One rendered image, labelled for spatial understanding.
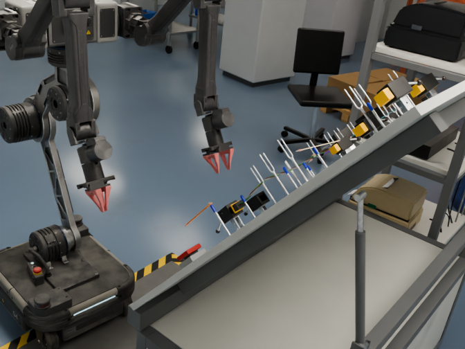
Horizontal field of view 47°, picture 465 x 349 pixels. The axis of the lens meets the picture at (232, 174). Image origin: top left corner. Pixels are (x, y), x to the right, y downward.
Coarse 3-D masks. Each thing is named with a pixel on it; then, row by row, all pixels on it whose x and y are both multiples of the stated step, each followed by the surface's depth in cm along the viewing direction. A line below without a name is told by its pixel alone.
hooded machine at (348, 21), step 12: (312, 0) 768; (324, 0) 753; (336, 0) 738; (348, 0) 754; (360, 0) 772; (312, 12) 773; (324, 12) 758; (336, 12) 749; (348, 12) 766; (360, 12) 784; (312, 24) 778; (324, 24) 762; (336, 24) 759; (348, 24) 777; (348, 36) 788; (348, 48) 800
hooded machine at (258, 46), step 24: (240, 0) 612; (264, 0) 587; (288, 0) 611; (240, 24) 621; (264, 24) 601; (288, 24) 627; (240, 48) 630; (264, 48) 617; (288, 48) 644; (240, 72) 639; (264, 72) 633; (288, 72) 661
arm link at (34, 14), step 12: (48, 0) 151; (72, 0) 143; (84, 0) 146; (36, 12) 158; (48, 12) 156; (24, 24) 166; (36, 24) 160; (48, 24) 163; (12, 36) 168; (24, 36) 167; (36, 36) 166; (12, 48) 170
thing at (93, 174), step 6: (90, 162) 160; (96, 162) 161; (84, 168) 160; (90, 168) 160; (96, 168) 161; (84, 174) 161; (90, 174) 160; (96, 174) 160; (102, 174) 162; (90, 180) 160; (96, 180) 160; (102, 180) 162; (108, 180) 163; (78, 186) 161; (84, 186) 158
